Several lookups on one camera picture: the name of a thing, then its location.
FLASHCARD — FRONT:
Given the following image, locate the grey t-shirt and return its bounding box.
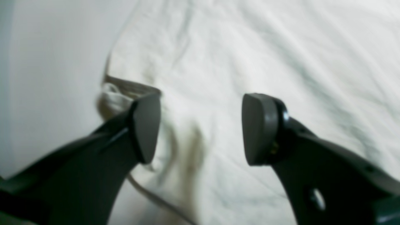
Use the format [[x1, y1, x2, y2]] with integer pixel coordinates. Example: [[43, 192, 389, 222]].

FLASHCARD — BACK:
[[106, 0, 399, 225]]

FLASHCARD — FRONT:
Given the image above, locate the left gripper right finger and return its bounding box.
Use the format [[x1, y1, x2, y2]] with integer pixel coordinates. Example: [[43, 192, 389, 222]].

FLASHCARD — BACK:
[[242, 93, 400, 225]]

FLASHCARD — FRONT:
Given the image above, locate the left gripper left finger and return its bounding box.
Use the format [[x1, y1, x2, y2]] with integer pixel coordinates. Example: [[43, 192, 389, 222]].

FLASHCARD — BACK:
[[1, 93, 161, 225]]

